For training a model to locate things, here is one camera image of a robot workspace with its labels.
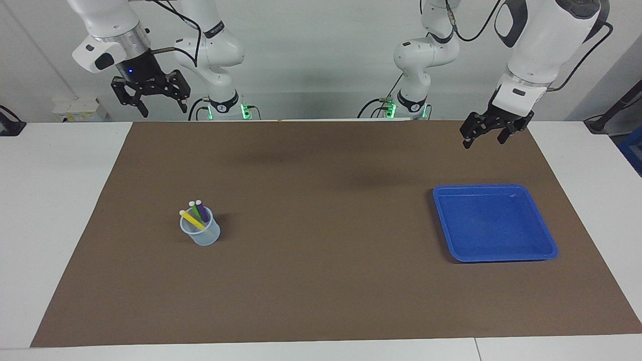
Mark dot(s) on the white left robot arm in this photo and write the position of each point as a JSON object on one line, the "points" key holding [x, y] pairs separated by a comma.
{"points": [[541, 40]]}

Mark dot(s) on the white box with yellow labels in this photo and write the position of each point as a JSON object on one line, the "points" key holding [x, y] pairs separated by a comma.
{"points": [[75, 110]]}

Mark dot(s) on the blue plastic tray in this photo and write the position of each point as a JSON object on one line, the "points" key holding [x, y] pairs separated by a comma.
{"points": [[491, 225]]}

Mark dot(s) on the blue crate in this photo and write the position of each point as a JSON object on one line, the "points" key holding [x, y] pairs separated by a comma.
{"points": [[633, 148]]}

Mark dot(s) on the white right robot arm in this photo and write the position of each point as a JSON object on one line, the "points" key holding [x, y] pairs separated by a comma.
{"points": [[220, 50]]}

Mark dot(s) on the clear plastic cup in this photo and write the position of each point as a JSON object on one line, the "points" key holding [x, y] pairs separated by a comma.
{"points": [[208, 238]]}

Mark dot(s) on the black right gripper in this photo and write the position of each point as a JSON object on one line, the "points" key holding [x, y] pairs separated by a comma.
{"points": [[138, 67]]}

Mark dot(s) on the yellow pen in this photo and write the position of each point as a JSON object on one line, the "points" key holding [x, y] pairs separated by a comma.
{"points": [[192, 219]]}

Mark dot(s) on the black clamp mount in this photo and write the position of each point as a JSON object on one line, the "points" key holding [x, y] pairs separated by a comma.
{"points": [[10, 128]]}

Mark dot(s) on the purple pen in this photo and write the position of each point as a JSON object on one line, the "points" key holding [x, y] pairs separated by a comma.
{"points": [[202, 211]]}

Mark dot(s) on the brown table mat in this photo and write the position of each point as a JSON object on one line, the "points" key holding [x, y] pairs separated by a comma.
{"points": [[321, 250]]}

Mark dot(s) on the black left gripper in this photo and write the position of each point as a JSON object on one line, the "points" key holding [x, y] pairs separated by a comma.
{"points": [[509, 118]]}

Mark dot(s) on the green pen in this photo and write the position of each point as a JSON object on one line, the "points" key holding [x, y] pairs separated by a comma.
{"points": [[194, 209]]}

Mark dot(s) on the black stand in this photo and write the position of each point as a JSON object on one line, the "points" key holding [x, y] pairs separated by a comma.
{"points": [[599, 123]]}

